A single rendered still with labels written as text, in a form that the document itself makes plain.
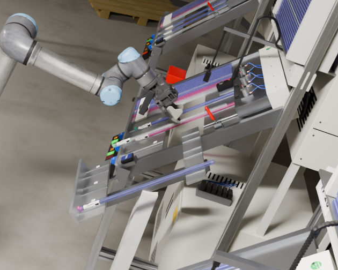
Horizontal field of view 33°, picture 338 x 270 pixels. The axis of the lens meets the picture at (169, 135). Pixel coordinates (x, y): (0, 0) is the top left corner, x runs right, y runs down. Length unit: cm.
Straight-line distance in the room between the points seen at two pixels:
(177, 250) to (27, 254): 78
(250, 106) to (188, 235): 64
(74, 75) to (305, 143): 91
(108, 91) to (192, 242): 80
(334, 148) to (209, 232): 63
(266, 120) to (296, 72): 23
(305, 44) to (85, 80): 79
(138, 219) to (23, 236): 96
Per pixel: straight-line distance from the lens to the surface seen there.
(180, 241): 252
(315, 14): 207
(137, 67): 221
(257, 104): 223
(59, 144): 376
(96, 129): 404
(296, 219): 274
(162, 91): 226
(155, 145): 239
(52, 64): 210
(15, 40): 211
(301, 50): 210
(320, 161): 232
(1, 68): 229
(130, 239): 225
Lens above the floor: 199
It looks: 28 degrees down
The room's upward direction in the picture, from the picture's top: 21 degrees clockwise
